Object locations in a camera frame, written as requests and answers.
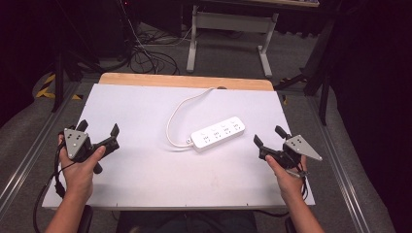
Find white power strip cable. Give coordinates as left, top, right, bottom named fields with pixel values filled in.
left=165, top=86, right=218, bottom=149

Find person's dark trousers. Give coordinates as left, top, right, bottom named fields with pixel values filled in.
left=115, top=210, right=260, bottom=233

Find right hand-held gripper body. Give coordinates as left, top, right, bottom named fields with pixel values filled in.
left=257, top=134, right=324, bottom=179

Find black metal stand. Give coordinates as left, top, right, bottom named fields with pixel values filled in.
left=51, top=0, right=105, bottom=114

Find person's left hand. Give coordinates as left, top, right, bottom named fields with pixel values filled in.
left=57, top=134, right=107, bottom=199

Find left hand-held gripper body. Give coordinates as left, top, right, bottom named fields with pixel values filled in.
left=58, top=127, right=119, bottom=175

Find white power strip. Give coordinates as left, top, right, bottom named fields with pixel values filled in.
left=189, top=116, right=246, bottom=153

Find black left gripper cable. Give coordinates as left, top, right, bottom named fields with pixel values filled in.
left=32, top=141, right=76, bottom=233

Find black floor cables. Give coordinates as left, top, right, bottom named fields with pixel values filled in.
left=116, top=0, right=195, bottom=76

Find black tripod stand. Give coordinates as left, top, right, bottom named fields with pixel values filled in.
left=273, top=13, right=338, bottom=126

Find person's right hand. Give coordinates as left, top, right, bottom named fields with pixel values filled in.
left=264, top=154, right=308, bottom=204

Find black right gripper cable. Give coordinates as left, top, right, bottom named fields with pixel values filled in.
left=256, top=163, right=309, bottom=218

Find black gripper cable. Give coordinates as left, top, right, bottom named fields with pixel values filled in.
left=256, top=163, right=309, bottom=218
left=32, top=141, right=76, bottom=233

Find white metal table frame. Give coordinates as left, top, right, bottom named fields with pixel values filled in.
left=186, top=4, right=280, bottom=79

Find yellow black floor tape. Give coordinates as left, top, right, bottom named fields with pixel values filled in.
left=34, top=73, right=84, bottom=101

